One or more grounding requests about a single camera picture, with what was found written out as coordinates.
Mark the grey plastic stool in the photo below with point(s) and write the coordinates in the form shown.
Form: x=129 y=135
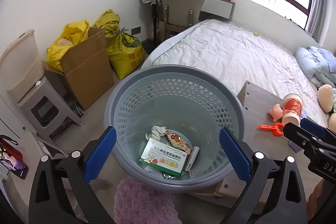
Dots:
x=46 y=109

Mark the orange plastic clip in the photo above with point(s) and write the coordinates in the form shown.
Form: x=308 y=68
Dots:
x=276 y=129

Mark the grey curtain right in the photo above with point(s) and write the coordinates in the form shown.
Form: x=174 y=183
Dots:
x=316 y=19

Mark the grey upholstered chair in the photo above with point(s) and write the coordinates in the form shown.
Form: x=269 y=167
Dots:
x=179 y=15

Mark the snack wrapper in basket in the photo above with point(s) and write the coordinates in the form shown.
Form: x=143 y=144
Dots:
x=178 y=142

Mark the white grey desk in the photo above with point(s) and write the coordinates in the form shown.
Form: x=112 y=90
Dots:
x=221 y=8

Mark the pink pig toy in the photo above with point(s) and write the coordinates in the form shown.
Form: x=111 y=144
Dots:
x=276 y=112

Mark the red white paper cup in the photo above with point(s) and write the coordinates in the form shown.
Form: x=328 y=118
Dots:
x=292 y=108

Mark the brown cardboard box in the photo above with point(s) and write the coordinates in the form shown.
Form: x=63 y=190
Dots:
x=86 y=68

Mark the white green medicine box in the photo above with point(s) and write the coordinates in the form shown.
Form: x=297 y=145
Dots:
x=163 y=157

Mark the smartphone with red case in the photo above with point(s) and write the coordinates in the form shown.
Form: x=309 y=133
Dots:
x=11 y=158

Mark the bed with white sheet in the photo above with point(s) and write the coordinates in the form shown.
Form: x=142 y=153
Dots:
x=234 y=55

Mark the yellow sack near wall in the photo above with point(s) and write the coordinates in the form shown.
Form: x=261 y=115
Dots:
x=109 y=22

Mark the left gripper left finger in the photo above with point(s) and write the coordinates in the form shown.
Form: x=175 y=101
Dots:
x=48 y=199

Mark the yellow printed rice sack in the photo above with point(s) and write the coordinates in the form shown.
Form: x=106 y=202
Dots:
x=125 y=53

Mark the grey plastic laundry basket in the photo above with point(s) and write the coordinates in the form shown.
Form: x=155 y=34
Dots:
x=190 y=103

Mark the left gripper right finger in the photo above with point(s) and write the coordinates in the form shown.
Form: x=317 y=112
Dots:
x=274 y=190

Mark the yellow plastic bag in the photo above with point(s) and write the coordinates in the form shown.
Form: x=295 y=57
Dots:
x=72 y=34

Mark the white paper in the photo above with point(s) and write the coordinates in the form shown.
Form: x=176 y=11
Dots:
x=157 y=132

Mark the beige plastic storage bin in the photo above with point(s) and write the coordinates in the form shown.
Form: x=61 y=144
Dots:
x=21 y=66

